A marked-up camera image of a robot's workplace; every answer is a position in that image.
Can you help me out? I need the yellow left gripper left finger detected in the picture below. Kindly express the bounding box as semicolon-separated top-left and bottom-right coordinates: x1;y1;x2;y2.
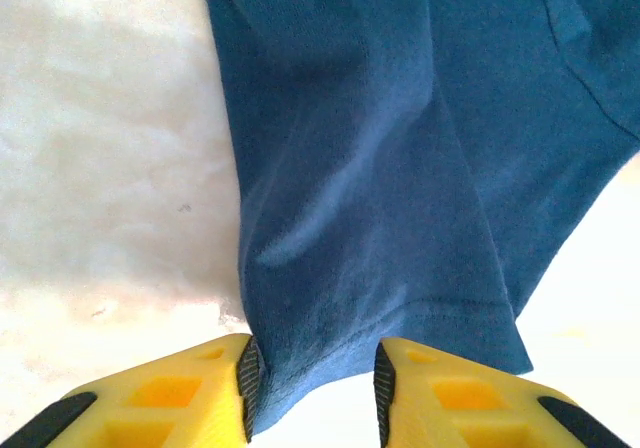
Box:
0;332;267;448

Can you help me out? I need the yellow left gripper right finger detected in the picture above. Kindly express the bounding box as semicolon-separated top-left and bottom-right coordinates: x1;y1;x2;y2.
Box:
372;336;637;448

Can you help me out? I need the blue t-shirt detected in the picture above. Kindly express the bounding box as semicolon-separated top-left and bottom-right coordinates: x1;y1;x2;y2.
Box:
199;0;640;442

